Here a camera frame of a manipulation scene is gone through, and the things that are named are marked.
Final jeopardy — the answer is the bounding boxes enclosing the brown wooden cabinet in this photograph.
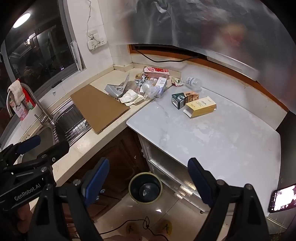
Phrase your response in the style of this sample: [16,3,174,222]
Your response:
[59,126,151,232]

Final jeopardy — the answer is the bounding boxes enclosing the window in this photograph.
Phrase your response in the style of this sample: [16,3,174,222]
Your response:
[0,0,87,98]

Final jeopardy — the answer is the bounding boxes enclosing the crumpled white tissue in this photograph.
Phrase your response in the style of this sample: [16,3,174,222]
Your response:
[118,89,144,106]

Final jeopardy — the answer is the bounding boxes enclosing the white medicine box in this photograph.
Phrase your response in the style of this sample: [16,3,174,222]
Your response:
[153,77,167,95]

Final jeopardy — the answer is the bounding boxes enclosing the smartphone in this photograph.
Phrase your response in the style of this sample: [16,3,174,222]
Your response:
[268,183,296,213]

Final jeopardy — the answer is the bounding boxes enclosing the dark green box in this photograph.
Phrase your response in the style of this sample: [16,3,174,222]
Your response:
[171,92,188,109]

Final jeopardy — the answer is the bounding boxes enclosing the round dark trash bin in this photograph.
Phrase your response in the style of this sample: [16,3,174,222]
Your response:
[128,172,163,204]

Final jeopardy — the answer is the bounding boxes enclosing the yellow slipper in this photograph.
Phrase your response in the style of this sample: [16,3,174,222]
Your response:
[159,220,173,234]
[126,221,141,234]

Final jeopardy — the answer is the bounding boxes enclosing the white ribbed glass cabinet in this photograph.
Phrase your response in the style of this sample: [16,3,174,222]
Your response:
[136,133,211,214]

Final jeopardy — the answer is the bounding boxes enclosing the strawberry milk carton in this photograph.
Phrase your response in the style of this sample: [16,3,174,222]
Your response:
[143,66,170,79]

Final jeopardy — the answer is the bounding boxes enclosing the stainless steel sink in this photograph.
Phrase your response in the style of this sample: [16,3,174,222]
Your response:
[14,97,93,163]

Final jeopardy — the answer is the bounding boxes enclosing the clear plastic bag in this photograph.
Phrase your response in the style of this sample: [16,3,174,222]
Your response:
[140,80,162,100]

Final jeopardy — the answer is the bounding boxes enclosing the pink package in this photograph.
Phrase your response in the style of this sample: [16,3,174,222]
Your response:
[10,100,29,121]

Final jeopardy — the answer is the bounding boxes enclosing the brown cardboard sheet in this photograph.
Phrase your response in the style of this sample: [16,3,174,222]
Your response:
[70,84,130,134]

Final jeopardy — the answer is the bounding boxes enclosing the red bottle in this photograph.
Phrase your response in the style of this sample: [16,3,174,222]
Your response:
[22,88,36,109]

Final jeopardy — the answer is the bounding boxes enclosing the thick black cable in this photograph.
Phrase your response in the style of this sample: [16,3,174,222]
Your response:
[133,45,208,63]

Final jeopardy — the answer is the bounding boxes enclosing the white cable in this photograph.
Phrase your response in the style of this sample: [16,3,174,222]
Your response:
[86,0,93,35]

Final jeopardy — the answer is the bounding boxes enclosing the yellow box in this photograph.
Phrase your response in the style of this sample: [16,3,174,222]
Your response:
[183,96,217,118]

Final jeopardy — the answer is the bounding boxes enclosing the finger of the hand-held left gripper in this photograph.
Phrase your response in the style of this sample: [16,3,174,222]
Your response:
[0,135,41,172]
[5,140,70,173]

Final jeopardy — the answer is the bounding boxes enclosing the clear plastic bottle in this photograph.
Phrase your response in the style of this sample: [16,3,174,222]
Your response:
[185,76,203,91]

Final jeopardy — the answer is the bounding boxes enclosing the person's left hand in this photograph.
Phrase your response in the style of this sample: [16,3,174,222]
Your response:
[9,202,35,235]

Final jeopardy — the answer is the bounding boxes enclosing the small orange carton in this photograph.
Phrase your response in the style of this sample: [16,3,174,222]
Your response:
[184,91,200,102]

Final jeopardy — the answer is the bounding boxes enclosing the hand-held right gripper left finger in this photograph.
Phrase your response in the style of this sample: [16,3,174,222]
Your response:
[29,158,110,241]

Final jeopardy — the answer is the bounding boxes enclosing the steel faucet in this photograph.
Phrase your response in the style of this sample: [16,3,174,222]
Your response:
[6,83,55,127]

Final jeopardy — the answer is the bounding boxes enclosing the black white patterned wrapper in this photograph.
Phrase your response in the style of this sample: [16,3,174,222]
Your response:
[135,75,148,87]

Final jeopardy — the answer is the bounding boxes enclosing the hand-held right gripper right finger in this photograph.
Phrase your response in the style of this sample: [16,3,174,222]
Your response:
[187,158,270,241]

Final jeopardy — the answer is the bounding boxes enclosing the wire dish rack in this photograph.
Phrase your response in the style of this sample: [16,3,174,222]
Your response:
[55,107,92,144]

